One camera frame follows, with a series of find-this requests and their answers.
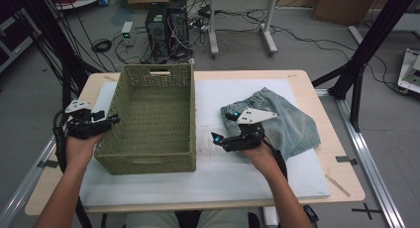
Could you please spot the black metal frame stand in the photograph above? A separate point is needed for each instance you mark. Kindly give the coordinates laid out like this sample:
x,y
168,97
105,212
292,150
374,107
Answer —
x,y
366,46
56,46

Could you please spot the black foot pedal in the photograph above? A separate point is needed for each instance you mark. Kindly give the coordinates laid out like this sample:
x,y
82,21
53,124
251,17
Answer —
x,y
311,214

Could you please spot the aluminium floor rail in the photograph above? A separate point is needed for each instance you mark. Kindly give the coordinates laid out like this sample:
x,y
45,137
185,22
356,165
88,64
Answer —
x,y
366,155
23,188

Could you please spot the white box with green light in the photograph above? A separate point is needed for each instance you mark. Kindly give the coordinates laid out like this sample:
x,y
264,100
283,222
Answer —
x,y
127,33

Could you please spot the white machine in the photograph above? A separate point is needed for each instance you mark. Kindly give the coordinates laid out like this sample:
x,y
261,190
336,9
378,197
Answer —
x,y
411,72

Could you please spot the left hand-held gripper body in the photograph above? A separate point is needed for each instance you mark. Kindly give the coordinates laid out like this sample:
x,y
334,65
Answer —
x,y
82,129

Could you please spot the green woven basket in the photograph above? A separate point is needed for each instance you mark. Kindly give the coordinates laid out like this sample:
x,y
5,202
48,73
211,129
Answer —
x,y
155,122

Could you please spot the light blue denim shorts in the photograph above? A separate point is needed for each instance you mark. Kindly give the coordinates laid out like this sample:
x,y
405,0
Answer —
x,y
294,125

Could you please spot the large cardboard box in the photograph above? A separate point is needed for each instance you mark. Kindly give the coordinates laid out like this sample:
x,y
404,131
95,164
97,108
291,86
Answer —
x,y
343,6

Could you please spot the person's legs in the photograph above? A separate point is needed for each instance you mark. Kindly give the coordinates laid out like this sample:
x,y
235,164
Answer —
x,y
148,219

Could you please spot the person's left hand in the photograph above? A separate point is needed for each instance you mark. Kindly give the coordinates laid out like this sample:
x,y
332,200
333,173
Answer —
x,y
81,150

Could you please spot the round white table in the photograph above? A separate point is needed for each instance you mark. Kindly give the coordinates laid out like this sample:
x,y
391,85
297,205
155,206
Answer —
x,y
82,0

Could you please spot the person's right hand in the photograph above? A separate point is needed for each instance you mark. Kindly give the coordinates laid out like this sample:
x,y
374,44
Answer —
x,y
262,158

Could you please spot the black computer tower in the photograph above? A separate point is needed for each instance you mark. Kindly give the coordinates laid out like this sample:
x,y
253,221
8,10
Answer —
x,y
178,26
156,26

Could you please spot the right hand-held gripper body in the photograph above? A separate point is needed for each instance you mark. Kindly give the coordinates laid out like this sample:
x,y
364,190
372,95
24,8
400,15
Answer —
x,y
246,135

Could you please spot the thin wooden stick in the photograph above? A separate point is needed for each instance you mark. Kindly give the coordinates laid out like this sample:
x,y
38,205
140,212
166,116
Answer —
x,y
337,185

